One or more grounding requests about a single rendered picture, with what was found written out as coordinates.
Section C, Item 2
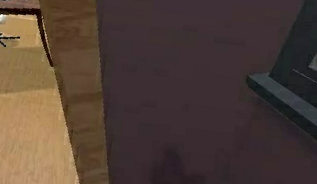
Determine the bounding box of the black framed window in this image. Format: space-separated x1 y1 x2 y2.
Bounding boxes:
237 0 317 159

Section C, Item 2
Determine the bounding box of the dark brown wooden desk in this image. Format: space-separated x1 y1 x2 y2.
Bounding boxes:
0 0 63 68

